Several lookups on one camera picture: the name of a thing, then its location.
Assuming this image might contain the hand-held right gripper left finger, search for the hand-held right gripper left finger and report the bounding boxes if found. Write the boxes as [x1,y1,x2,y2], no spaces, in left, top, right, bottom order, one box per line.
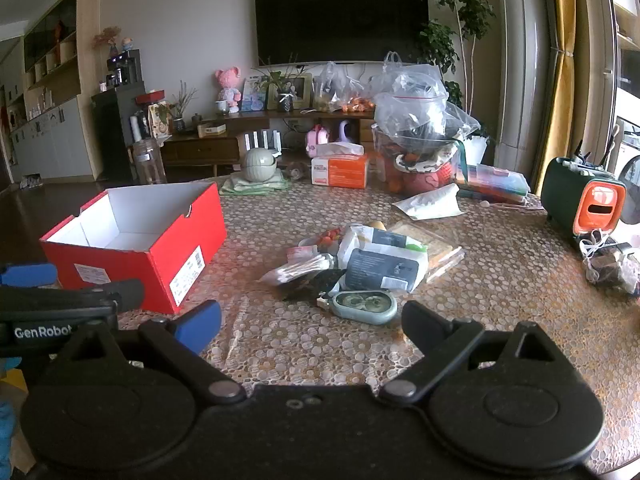
[60,300,247,407]

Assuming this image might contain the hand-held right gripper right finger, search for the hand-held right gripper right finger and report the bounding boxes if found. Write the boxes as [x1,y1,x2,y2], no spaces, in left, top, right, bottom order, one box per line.
[379,300,576,406]

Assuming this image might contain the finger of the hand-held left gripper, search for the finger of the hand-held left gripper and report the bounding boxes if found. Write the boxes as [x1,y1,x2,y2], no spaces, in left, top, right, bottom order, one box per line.
[0,262,58,291]
[0,279,146,313]

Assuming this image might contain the bread slice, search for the bread slice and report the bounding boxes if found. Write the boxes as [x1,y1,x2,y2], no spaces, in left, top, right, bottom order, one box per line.
[390,220,466,282]

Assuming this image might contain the red cardboard box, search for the red cardboard box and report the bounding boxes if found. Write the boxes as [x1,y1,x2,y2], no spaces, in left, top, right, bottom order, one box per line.
[39,181,228,315]

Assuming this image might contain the person's left hand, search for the person's left hand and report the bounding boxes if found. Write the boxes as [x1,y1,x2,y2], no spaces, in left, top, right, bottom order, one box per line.
[0,357,23,463]

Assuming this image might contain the green glasses case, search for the green glasses case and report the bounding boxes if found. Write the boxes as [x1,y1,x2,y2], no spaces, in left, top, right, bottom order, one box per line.
[327,289,399,320]

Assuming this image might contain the grey and white packet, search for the grey and white packet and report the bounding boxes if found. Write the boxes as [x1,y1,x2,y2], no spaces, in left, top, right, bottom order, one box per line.
[344,248,430,294]

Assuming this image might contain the white packet with dark label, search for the white packet with dark label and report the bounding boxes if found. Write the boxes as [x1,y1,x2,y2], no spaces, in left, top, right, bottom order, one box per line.
[337,225,409,266]

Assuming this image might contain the bag of cotton swabs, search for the bag of cotton swabs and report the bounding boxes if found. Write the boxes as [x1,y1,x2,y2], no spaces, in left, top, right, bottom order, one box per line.
[260,252,336,287]

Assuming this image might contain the dark pouch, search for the dark pouch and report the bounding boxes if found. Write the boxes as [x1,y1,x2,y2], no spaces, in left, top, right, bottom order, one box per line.
[282,269,347,306]

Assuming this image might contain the tall clear jar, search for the tall clear jar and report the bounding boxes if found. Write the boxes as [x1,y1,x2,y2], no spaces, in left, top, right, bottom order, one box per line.
[131,137,168,186]

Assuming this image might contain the folded green cloth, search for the folded green cloth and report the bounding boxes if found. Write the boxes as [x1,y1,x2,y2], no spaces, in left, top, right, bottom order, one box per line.
[220,172,291,196]

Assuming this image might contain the stack of colourful folders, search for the stack of colourful folders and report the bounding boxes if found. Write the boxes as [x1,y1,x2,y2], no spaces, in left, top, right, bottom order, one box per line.
[455,164,531,206]

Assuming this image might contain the black side cabinet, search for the black side cabinet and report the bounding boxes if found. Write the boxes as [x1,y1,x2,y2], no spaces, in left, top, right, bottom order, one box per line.
[91,85,151,182]

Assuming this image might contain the pale green pumpkin bowl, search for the pale green pumpkin bowl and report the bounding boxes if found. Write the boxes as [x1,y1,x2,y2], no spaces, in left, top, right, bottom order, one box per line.
[243,147,280,181]

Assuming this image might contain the orange and white tissue box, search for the orange and white tissue box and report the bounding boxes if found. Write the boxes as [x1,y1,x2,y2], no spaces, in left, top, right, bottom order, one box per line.
[310,142,370,190]

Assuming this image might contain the wooden television cabinet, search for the wooden television cabinet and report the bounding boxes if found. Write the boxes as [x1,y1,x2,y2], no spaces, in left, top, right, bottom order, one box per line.
[160,110,381,179]

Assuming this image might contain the white gift bag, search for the white gift bag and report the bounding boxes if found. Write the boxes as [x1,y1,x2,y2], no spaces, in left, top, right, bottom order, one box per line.
[454,135,490,167]

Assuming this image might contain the printed snack bag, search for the printed snack bag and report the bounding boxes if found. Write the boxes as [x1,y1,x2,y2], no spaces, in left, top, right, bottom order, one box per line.
[149,101,174,139]

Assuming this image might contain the green organiser with orange front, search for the green organiser with orange front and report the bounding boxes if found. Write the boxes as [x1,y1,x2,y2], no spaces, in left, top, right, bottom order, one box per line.
[541,156,628,239]

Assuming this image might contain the chair backrest with white slats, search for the chair backrest with white slats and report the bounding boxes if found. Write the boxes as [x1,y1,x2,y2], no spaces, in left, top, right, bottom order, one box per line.
[238,130,284,162]

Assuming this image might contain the crumpled plastic bag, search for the crumpled plastic bag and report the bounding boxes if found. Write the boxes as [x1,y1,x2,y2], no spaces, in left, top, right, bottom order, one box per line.
[587,242,640,299]

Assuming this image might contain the dried flowers in vase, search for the dried flowers in vase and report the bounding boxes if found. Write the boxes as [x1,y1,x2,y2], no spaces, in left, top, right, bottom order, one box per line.
[170,80,199,134]

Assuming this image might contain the clear plastic zip bag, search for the clear plastic zip bag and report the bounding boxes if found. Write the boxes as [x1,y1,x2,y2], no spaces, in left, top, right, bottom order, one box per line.
[374,51,482,141]

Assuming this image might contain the black coffee machine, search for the black coffee machine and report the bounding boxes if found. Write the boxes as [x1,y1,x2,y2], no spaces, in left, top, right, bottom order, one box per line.
[106,50,141,89]

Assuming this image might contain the blue picture card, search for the blue picture card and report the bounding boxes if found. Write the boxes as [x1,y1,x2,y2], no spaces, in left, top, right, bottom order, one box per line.
[243,76,271,112]

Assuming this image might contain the small plant in dark vase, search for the small plant in dark vase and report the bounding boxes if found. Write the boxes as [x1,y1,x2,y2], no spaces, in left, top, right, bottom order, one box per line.
[255,57,302,113]

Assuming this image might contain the pink bear figure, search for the pink bear figure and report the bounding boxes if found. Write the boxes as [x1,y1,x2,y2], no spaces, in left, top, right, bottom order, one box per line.
[215,68,243,115]

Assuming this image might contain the plastic bags of fruit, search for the plastic bags of fruit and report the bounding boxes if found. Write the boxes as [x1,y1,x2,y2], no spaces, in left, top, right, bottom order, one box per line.
[312,61,377,113]

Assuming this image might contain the pink artificial flowers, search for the pink artificial flowers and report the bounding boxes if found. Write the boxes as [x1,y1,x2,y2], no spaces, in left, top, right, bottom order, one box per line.
[95,26,122,57]

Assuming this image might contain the yellow curtain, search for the yellow curtain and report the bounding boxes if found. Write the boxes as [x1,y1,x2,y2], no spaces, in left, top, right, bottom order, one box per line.
[532,0,581,196]

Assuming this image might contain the white standing air conditioner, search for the white standing air conditioner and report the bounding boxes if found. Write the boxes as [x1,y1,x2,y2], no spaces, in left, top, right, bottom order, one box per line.
[497,0,557,172]

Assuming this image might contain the black flat television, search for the black flat television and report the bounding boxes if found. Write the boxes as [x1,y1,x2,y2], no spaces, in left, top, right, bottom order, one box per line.
[254,0,430,67]

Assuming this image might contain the tall green potted plant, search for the tall green potted plant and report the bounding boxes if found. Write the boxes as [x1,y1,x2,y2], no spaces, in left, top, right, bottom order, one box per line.
[417,0,497,113]

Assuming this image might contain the wall shelving unit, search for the wall shelving unit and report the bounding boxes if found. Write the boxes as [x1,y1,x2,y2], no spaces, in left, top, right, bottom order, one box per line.
[0,0,104,184]

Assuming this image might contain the white cable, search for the white cable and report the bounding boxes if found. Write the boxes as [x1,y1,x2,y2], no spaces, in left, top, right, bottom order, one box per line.
[579,229,614,284]

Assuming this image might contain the wooden picture frame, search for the wooden picture frame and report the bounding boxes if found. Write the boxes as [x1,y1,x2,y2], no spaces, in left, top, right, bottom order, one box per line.
[266,72,314,111]

